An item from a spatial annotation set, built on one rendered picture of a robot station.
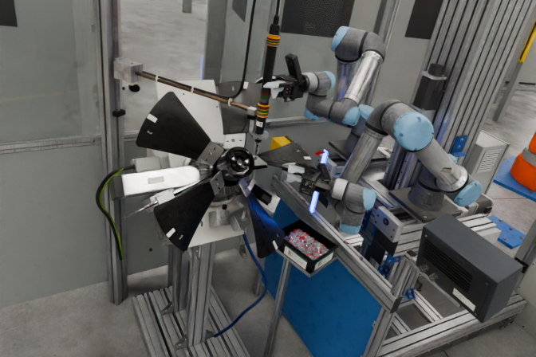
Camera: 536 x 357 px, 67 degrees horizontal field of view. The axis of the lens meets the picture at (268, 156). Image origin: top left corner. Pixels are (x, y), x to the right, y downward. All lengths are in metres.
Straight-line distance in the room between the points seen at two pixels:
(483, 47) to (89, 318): 2.34
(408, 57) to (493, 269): 4.37
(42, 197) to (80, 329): 0.75
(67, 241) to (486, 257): 1.95
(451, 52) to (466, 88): 0.17
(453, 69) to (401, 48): 3.46
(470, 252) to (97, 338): 1.87
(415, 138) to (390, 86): 4.11
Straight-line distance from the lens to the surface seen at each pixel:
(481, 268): 1.29
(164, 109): 1.44
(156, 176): 1.52
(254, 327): 2.50
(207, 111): 1.77
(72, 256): 2.48
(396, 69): 5.44
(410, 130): 1.36
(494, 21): 1.90
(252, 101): 1.59
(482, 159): 2.20
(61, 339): 2.50
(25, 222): 2.31
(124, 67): 1.75
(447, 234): 1.35
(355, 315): 1.87
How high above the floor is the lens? 1.93
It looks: 28 degrees down
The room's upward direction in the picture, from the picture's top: 9 degrees clockwise
